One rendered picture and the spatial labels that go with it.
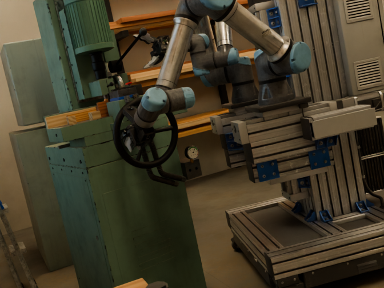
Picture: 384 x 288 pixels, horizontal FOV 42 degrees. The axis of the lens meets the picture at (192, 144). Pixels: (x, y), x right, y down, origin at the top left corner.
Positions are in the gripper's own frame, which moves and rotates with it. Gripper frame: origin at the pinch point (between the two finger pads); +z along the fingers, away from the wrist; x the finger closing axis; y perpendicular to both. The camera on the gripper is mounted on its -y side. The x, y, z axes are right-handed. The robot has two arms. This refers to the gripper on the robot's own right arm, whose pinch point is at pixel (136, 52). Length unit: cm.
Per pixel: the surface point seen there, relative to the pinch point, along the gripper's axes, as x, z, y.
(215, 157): 43, -176, -242
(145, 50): -73, -125, -223
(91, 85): 5.0, 15.7, -22.7
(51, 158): 29, 34, -57
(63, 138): 28.8, 40.1, -6.1
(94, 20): -17.9, 13.4, -3.5
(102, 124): 27.0, 22.7, -5.8
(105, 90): 10.5, 13.6, -13.8
